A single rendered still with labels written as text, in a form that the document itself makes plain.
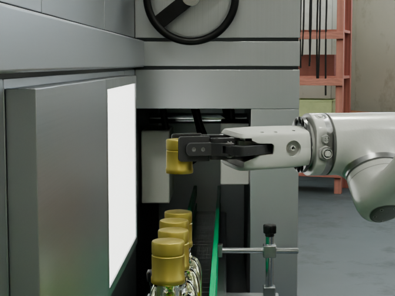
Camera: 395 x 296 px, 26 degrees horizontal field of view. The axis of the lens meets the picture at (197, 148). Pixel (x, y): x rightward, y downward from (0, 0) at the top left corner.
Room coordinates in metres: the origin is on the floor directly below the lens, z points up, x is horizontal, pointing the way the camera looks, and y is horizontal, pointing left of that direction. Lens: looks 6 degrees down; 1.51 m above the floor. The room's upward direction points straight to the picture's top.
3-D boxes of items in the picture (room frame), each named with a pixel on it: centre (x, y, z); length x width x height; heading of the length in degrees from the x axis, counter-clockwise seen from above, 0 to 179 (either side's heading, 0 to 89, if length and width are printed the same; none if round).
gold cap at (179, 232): (0.93, 0.03, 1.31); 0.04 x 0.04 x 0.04
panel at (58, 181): (1.26, 0.15, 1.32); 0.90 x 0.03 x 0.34; 178
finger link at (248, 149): (1.09, -0.07, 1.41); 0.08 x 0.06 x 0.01; 162
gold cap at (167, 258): (0.87, 0.03, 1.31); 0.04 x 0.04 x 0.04
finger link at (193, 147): (1.07, -0.01, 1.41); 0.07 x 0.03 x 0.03; 104
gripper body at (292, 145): (1.13, -0.09, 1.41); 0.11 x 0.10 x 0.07; 104
